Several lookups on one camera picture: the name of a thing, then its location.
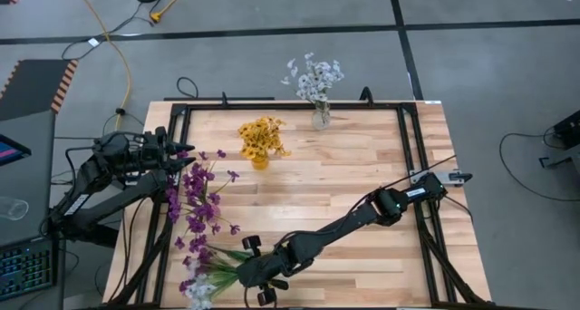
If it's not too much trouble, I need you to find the black box device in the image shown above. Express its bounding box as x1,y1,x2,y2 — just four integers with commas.
552,110,580,149

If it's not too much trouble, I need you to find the black floor cable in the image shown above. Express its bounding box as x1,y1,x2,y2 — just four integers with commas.
498,131,580,203
61,0,205,62

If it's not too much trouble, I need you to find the backlit keyboard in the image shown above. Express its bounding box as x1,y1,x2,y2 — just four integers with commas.
0,237,58,302

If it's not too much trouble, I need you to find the black aluminium table frame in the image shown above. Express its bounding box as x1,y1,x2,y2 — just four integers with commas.
108,102,493,310

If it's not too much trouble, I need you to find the grey metal bracket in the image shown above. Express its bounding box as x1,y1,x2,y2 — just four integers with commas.
538,144,580,170

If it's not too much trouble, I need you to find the clear glass vase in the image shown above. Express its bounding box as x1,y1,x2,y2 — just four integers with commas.
311,100,332,131

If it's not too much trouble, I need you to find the laptop screen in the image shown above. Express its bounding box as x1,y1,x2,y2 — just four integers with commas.
0,134,32,167

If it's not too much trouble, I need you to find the large hazard-striped black mat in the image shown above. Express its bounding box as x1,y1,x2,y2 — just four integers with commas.
0,59,79,122

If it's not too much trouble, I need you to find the yellow extension cord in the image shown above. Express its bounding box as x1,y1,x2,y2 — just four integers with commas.
70,0,132,134

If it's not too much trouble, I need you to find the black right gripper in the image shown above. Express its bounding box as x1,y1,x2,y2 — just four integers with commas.
237,234,295,307

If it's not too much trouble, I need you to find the white flower bunch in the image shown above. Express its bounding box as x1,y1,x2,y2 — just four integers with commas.
183,259,248,310
279,51,327,116
307,58,345,116

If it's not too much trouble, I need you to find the clear plastic object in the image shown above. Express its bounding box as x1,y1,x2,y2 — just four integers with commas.
0,197,29,221

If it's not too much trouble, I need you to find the grey metal base plate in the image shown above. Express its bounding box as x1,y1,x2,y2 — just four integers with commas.
409,168,473,188

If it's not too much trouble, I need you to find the black flat bar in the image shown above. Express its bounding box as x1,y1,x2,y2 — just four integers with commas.
162,96,276,102

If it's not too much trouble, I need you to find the yellow cord with plug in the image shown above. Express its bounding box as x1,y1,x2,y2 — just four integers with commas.
149,0,194,24

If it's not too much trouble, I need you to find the grey desk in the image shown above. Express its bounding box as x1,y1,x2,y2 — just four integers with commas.
0,110,58,247

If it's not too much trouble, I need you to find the yellow flower bunch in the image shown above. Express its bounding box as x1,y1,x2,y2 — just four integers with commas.
260,132,292,160
238,121,266,160
239,137,273,161
253,116,286,141

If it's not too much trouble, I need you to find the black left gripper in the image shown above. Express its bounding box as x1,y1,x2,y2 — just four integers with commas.
138,126,197,173

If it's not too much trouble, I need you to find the black cable loop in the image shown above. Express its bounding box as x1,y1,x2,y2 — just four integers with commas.
175,76,199,101

